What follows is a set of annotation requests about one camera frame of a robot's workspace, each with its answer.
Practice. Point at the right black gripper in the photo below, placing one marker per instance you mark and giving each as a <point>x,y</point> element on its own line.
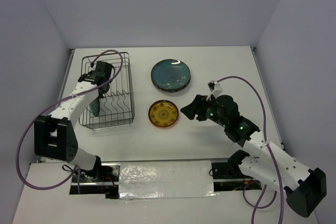
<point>197,106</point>

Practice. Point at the orange plastic plate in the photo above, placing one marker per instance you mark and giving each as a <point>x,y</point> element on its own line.
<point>164,127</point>

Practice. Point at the amber brown small plate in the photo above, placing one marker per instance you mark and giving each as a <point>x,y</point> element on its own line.
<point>163,112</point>

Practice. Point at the dark green plate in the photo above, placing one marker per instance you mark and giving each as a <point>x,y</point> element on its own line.
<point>170,73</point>

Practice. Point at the blue floral celadon plate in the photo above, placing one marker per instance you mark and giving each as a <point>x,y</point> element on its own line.
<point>94,107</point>

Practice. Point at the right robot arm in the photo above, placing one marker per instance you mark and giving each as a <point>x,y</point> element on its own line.
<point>259,158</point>

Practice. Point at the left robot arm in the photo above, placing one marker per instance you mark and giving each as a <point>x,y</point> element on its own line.
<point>54,135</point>

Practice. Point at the silver foil tape sheet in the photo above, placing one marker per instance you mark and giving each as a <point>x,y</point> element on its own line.
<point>172,179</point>

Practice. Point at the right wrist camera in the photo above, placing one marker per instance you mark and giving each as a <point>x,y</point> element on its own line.
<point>215,90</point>

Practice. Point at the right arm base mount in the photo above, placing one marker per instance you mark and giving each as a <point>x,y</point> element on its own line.
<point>228,177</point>

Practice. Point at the wire dish rack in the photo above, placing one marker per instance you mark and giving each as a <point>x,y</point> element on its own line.
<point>117,105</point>

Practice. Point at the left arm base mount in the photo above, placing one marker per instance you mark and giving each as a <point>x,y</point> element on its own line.
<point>106,184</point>

